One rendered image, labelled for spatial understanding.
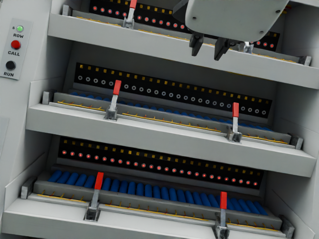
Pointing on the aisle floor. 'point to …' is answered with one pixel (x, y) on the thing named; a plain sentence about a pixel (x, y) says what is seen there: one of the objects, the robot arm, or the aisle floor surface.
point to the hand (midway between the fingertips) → (209, 42)
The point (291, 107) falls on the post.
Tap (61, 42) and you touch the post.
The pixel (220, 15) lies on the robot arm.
